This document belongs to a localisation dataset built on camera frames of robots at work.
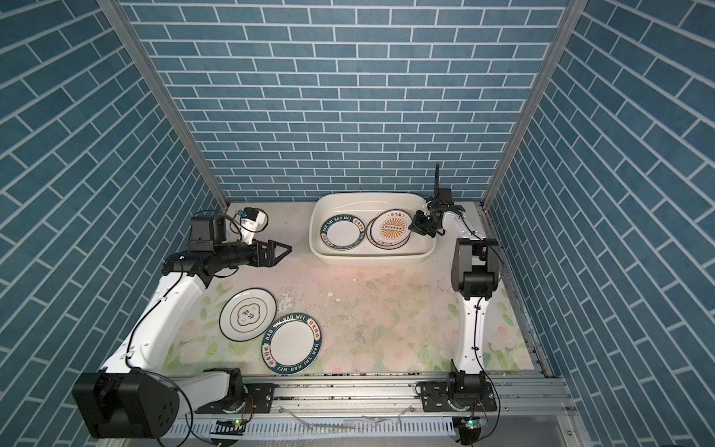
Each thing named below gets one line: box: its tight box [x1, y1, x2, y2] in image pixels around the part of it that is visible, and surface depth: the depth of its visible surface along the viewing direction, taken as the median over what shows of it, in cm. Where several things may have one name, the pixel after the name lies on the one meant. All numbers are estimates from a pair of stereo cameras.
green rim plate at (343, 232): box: [320, 214, 366, 251], surface depth 111 cm
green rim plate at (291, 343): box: [260, 312, 324, 376], surface depth 84 cm
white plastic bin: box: [309, 191, 437, 266], surface depth 110 cm
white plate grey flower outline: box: [218, 287, 278, 342], surface depth 90 cm
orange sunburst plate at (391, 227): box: [369, 208, 414, 247], surface depth 110 cm
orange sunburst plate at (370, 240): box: [365, 216, 400, 250], surface depth 108 cm
